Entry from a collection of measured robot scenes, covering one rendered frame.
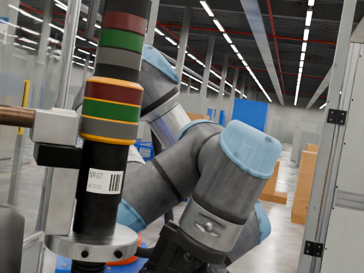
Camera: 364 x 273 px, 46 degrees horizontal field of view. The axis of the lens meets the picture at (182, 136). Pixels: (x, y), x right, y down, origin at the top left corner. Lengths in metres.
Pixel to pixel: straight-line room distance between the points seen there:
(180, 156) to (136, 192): 0.08
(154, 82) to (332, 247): 1.47
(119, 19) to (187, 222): 0.29
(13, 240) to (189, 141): 0.26
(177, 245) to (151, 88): 0.45
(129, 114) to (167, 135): 0.64
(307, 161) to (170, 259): 7.24
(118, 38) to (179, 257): 0.32
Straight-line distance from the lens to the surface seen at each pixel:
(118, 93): 0.31
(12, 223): 0.50
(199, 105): 10.81
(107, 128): 0.31
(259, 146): 0.50
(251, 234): 1.02
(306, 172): 7.76
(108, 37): 0.32
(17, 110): 0.32
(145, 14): 0.33
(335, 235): 2.18
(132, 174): 0.61
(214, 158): 0.52
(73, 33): 1.80
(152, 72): 0.92
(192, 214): 0.53
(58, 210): 0.32
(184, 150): 0.59
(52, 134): 0.31
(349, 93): 2.13
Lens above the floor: 1.55
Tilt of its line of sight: 3 degrees down
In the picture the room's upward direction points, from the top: 9 degrees clockwise
